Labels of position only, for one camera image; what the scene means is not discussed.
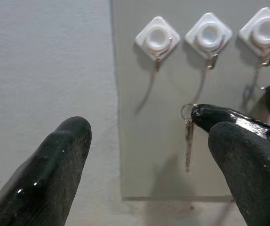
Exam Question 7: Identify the white square wall hook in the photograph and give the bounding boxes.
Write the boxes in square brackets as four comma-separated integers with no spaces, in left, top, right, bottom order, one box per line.
[184,12,233,70]
[134,16,181,71]
[238,7,270,68]

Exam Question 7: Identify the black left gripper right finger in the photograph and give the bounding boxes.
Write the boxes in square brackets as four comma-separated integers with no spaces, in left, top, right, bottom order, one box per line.
[207,121,270,226]

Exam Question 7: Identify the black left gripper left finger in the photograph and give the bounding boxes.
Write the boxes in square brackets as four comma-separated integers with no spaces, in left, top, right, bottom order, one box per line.
[0,116,92,226]

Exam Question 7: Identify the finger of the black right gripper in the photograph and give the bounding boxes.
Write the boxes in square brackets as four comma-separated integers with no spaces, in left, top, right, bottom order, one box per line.
[190,103,270,157]

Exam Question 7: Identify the silver keys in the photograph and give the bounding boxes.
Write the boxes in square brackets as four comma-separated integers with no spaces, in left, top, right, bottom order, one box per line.
[180,103,195,173]

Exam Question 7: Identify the grey hook board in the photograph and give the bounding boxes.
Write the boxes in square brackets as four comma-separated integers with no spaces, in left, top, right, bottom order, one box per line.
[110,0,270,201]

